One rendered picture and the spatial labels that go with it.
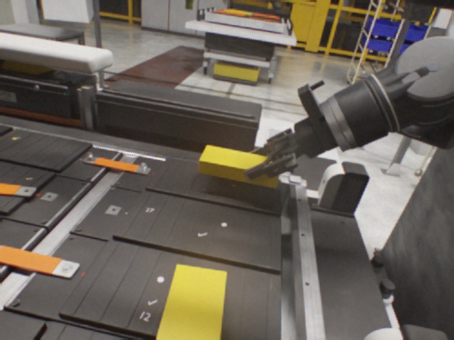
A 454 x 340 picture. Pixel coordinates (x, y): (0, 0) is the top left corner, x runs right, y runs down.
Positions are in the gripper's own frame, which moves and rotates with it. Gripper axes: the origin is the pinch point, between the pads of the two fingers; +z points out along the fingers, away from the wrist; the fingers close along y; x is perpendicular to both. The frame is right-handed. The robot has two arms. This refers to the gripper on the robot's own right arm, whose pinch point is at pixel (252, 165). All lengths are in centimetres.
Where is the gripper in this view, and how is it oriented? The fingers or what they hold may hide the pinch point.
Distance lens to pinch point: 62.5
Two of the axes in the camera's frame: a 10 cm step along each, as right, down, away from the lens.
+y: 1.6, -4.9, 8.5
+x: -5.3, -7.7, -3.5
